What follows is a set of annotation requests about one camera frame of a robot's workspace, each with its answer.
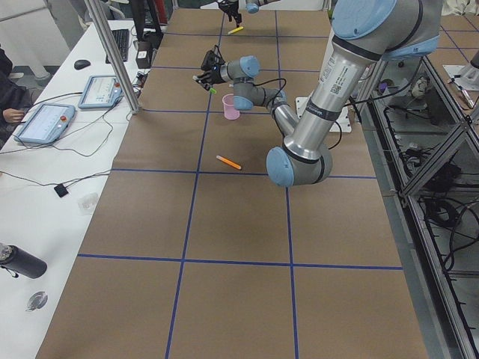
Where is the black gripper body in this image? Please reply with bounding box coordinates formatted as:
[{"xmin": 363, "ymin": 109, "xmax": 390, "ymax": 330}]
[
  {"xmin": 199, "ymin": 66, "xmax": 225, "ymax": 87},
  {"xmin": 218, "ymin": 0, "xmax": 239, "ymax": 13}
]

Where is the yellow highlighter pen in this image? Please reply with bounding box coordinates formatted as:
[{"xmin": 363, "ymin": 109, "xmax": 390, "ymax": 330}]
[{"xmin": 228, "ymin": 26, "xmax": 244, "ymax": 35}]

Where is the orange highlighter pen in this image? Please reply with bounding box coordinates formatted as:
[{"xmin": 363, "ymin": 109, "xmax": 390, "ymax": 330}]
[{"xmin": 216, "ymin": 155, "xmax": 242, "ymax": 171}]

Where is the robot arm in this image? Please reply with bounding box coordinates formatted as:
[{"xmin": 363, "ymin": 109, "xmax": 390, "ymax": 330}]
[
  {"xmin": 216, "ymin": 0, "xmax": 277, "ymax": 27},
  {"xmin": 194, "ymin": 0, "xmax": 443, "ymax": 187}
]

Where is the pink mesh pen holder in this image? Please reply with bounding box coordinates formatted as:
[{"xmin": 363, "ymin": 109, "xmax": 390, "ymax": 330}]
[{"xmin": 222, "ymin": 93, "xmax": 240, "ymax": 120}]

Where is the black cardboard box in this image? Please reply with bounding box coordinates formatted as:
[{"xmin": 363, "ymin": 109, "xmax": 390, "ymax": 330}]
[{"xmin": 135, "ymin": 41, "xmax": 153, "ymax": 69}]

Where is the black keyboard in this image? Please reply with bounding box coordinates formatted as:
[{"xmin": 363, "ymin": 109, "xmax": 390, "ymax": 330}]
[{"xmin": 112, "ymin": 29, "xmax": 130, "ymax": 62}]

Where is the black monitor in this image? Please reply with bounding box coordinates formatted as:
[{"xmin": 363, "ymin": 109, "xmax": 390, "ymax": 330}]
[{"xmin": 129, "ymin": 0, "xmax": 163, "ymax": 44}]

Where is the far teach pendant tablet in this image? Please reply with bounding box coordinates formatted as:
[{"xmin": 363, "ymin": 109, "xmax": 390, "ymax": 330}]
[{"xmin": 78, "ymin": 75, "xmax": 123, "ymax": 110}]

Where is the teach pendant tablet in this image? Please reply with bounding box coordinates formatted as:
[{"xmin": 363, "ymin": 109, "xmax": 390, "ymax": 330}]
[
  {"xmin": 78, "ymin": 75, "xmax": 123, "ymax": 110},
  {"xmin": 13, "ymin": 103, "xmax": 76, "ymax": 144}
]

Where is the black computer mouse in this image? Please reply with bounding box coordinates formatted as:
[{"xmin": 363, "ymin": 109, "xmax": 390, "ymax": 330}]
[{"xmin": 73, "ymin": 59, "xmax": 91, "ymax": 70}]

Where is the near teach pendant tablet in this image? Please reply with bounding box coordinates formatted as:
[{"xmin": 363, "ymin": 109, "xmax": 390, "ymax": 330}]
[{"xmin": 13, "ymin": 103, "xmax": 76, "ymax": 144}]

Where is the brown paper table cover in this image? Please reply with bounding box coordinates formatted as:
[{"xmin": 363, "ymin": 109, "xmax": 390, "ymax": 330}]
[{"xmin": 38, "ymin": 9, "xmax": 427, "ymax": 358}]

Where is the small black usb box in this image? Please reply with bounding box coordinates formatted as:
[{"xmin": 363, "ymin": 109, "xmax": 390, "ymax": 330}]
[{"xmin": 54, "ymin": 183, "xmax": 69, "ymax": 198}]

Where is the black water bottle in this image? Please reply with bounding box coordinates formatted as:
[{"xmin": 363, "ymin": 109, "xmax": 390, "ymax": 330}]
[{"xmin": 1, "ymin": 243, "xmax": 47, "ymax": 279}]

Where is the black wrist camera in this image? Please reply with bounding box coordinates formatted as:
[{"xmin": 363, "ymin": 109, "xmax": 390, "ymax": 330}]
[{"xmin": 201, "ymin": 45, "xmax": 225, "ymax": 72}]

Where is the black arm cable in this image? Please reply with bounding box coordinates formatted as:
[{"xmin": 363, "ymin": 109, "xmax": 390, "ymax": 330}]
[{"xmin": 257, "ymin": 76, "xmax": 289, "ymax": 105}]

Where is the aluminium frame post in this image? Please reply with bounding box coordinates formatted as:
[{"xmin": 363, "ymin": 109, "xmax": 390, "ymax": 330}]
[{"xmin": 85, "ymin": 0, "xmax": 140, "ymax": 114}]

